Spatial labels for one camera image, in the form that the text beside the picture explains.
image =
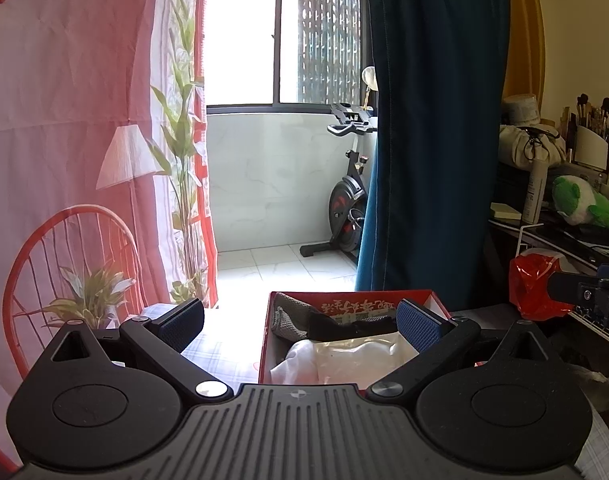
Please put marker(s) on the yellow sticky notepad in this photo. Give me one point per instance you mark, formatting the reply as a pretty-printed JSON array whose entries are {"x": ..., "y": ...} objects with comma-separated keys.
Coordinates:
[{"x": 504, "y": 211}]

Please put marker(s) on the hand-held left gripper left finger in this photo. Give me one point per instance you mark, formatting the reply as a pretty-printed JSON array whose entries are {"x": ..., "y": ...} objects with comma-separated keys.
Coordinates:
[{"x": 182, "y": 322}]

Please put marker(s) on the bunch of makeup brushes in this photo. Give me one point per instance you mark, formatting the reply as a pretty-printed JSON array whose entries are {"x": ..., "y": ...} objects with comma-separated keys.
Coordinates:
[{"x": 586, "y": 110}]

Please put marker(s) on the white fabric hat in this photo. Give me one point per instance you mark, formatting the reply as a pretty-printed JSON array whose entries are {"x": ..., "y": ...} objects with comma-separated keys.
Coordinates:
[{"x": 519, "y": 107}]

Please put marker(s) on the dark desk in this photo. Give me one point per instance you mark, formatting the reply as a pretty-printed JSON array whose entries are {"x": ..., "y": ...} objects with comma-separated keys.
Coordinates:
[{"x": 499, "y": 260}]

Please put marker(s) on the black cloth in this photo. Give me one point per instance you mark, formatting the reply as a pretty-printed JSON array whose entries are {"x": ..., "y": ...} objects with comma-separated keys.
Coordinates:
[{"x": 344, "y": 332}]

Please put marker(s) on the blue curtain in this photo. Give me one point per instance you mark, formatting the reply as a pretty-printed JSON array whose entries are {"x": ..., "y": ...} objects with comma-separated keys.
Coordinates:
[{"x": 434, "y": 135}]

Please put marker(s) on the red plastic bag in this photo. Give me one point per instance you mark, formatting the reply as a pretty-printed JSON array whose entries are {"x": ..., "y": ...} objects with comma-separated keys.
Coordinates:
[{"x": 529, "y": 280}]

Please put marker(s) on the clear plastic bag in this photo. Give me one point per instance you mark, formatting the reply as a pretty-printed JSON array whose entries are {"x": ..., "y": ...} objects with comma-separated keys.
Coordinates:
[{"x": 359, "y": 360}]

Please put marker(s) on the black framed window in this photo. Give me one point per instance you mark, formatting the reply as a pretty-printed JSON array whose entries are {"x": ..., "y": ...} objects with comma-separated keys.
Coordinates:
[{"x": 278, "y": 35}]

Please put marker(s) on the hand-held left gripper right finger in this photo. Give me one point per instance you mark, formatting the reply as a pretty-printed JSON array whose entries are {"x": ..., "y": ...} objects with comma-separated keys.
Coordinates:
[{"x": 417, "y": 322}]

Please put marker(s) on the yellow curtain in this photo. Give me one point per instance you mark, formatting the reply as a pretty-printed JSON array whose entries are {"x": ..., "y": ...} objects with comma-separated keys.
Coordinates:
[{"x": 521, "y": 35}]

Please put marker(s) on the white brush holder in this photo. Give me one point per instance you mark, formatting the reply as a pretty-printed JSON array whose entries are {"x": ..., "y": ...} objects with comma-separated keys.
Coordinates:
[{"x": 591, "y": 145}]

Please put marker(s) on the red cardboard box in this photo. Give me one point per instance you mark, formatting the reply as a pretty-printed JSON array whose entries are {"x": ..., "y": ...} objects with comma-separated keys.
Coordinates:
[{"x": 334, "y": 305}]

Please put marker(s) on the white round ornament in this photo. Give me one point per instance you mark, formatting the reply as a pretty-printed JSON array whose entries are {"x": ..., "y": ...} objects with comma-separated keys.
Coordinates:
[{"x": 368, "y": 76}]

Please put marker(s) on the black exercise bike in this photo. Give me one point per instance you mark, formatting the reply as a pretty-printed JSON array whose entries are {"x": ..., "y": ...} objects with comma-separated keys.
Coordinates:
[{"x": 344, "y": 205}]

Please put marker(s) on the grey cloth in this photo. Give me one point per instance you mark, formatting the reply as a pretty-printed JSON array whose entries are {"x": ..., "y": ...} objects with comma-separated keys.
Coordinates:
[{"x": 289, "y": 320}]

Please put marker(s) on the green plush toy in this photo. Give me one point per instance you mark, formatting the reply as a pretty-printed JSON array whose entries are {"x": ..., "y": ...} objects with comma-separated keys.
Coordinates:
[{"x": 574, "y": 195}]

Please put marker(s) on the pink printed curtain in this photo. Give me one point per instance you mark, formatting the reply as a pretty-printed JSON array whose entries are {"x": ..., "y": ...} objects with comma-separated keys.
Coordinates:
[{"x": 59, "y": 85}]

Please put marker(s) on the white spray bottle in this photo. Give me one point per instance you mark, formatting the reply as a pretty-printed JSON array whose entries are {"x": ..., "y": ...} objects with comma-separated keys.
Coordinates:
[{"x": 534, "y": 190}]

